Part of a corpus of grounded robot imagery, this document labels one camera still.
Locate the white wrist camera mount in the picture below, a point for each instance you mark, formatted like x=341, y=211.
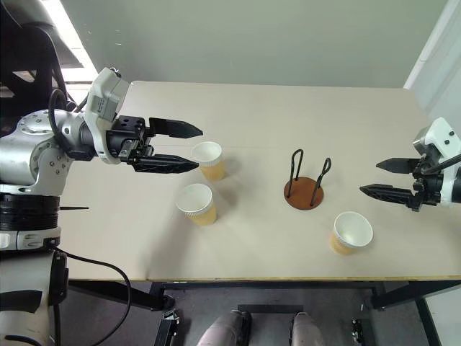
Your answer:
x=106, y=93
x=441, y=138

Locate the thin black rod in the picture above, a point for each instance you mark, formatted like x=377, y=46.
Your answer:
x=73, y=208

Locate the black office chair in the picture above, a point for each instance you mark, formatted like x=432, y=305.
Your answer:
x=25, y=54

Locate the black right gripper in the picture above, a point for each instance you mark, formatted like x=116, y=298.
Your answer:
x=428, y=189

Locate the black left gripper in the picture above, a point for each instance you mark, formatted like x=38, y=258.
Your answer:
x=127, y=138

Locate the black table frame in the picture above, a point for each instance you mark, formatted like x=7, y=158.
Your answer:
x=108, y=292

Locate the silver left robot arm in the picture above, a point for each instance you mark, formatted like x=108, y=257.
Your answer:
x=25, y=151

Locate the dark grey rounded shape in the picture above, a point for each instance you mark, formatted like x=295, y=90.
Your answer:
x=306, y=329
x=223, y=328

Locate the yellow paper cup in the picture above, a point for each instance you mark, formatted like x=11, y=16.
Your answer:
x=203, y=214
x=212, y=169
x=340, y=245

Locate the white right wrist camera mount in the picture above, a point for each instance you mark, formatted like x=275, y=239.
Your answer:
x=441, y=138

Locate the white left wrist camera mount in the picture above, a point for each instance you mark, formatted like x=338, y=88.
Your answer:
x=106, y=93

